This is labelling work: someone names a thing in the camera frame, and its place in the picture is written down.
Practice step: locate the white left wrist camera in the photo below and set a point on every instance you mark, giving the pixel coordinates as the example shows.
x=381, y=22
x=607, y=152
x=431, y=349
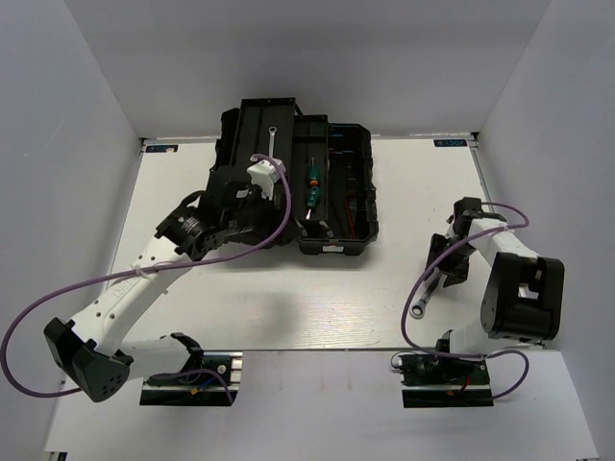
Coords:
x=265, y=173

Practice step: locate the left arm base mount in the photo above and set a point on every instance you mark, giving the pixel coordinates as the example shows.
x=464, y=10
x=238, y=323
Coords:
x=214, y=382

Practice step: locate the small silver ratchet wrench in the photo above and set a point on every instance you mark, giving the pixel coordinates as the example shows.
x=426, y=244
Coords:
x=272, y=137

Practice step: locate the green screwdriver orange cap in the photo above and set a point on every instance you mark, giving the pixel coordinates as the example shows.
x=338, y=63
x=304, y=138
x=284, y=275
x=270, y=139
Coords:
x=313, y=174

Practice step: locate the black plastic toolbox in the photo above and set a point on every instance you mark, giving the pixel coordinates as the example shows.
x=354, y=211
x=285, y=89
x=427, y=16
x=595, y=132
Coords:
x=343, y=153

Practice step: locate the small green stubby screwdriver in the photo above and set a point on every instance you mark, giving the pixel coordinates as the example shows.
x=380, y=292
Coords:
x=313, y=198

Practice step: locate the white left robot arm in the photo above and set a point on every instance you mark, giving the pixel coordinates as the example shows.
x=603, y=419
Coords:
x=92, y=348

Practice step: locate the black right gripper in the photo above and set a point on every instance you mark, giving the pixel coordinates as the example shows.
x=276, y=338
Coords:
x=455, y=272

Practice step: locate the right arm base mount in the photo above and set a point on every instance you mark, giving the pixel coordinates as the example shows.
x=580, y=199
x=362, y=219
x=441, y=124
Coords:
x=428, y=381

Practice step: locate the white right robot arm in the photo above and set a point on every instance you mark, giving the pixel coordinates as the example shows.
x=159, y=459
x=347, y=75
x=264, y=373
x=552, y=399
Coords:
x=523, y=295

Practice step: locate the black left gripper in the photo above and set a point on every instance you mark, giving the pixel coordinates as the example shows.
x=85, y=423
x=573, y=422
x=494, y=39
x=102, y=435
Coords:
x=271, y=223

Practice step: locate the large silver ratchet wrench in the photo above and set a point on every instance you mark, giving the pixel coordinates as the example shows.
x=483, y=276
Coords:
x=417, y=310

